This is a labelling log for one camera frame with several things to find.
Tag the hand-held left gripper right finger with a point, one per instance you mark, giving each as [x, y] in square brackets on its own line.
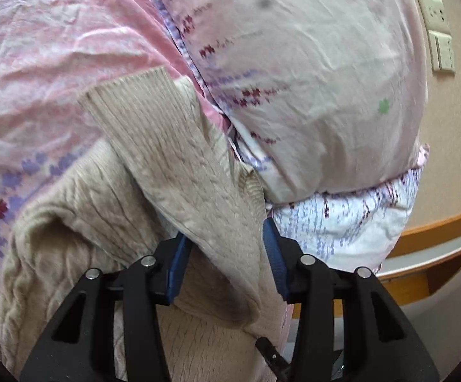
[273, 254]

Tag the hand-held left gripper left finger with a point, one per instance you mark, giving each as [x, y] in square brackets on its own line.
[176, 267]

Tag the white floral pillow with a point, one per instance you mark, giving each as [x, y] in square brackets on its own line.
[306, 87]

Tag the pink floral bed sheet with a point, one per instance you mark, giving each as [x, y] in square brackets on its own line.
[47, 71]

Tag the wooden bed frame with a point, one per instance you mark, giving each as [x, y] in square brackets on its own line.
[433, 254]

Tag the white wall switch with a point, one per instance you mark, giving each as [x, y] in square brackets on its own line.
[441, 52]

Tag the white wall socket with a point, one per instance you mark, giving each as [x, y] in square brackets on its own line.
[433, 8]

